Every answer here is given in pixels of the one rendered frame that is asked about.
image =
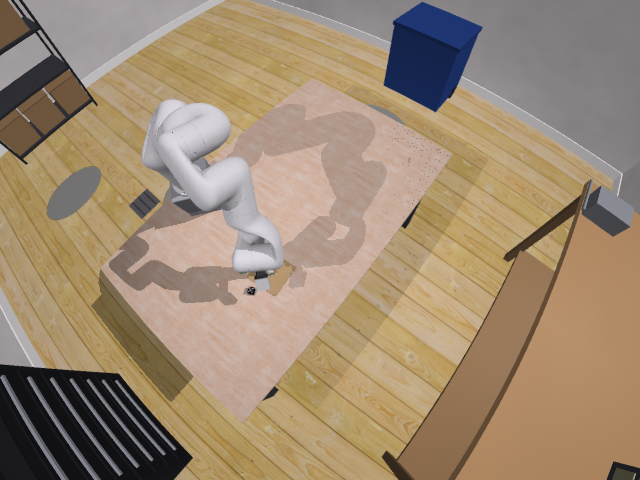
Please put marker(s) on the tan flat mat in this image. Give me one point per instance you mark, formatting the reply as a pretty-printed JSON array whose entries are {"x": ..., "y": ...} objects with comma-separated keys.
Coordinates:
[{"x": 278, "y": 279}]

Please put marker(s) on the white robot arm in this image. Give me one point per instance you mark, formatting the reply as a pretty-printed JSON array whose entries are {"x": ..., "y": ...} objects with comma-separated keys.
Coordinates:
[{"x": 227, "y": 183}]

